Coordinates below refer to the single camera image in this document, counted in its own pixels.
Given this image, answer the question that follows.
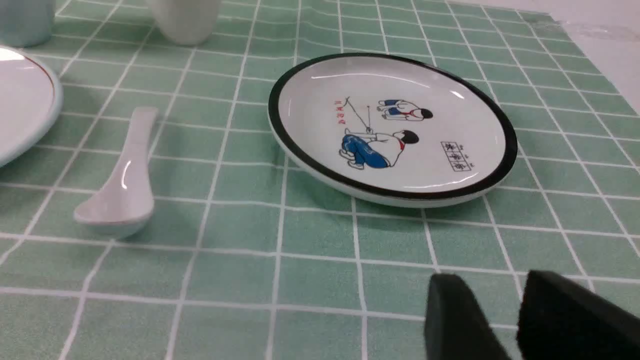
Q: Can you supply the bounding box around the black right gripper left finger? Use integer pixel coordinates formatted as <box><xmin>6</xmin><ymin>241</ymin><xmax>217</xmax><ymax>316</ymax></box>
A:
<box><xmin>423</xmin><ymin>273</ymin><xmax>510</xmax><ymax>360</ymax></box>

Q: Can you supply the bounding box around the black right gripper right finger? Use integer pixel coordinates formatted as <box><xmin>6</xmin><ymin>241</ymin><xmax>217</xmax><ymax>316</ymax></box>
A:
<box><xmin>516</xmin><ymin>269</ymin><xmax>640</xmax><ymax>360</ymax></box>

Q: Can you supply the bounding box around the plain white ceramic spoon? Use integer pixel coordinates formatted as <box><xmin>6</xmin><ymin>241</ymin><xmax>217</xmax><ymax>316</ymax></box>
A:
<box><xmin>73</xmin><ymin>106</ymin><xmax>159</xmax><ymax>239</ymax></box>

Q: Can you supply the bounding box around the pale green ceramic cup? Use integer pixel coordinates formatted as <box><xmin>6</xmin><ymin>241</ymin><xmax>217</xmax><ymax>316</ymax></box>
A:
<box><xmin>0</xmin><ymin>0</ymin><xmax>56</xmax><ymax>48</ymax></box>

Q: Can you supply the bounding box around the black-rimmed cartoon plate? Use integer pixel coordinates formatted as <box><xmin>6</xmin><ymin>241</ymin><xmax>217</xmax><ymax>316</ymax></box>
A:
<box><xmin>267</xmin><ymin>52</ymin><xmax>518</xmax><ymax>208</ymax></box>

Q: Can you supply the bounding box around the green checkered tablecloth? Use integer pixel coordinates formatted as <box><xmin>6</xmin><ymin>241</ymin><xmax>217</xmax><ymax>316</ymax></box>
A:
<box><xmin>0</xmin><ymin>0</ymin><xmax>639</xmax><ymax>360</ymax></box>

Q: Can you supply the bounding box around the white black-rimmed cup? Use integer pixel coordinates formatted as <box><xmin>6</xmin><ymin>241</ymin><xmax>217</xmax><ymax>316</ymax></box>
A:
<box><xmin>145</xmin><ymin>0</ymin><xmax>222</xmax><ymax>46</ymax></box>

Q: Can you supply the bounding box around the large pale blue plate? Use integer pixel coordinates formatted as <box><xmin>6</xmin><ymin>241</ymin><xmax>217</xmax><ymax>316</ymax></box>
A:
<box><xmin>0</xmin><ymin>46</ymin><xmax>64</xmax><ymax>167</ymax></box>

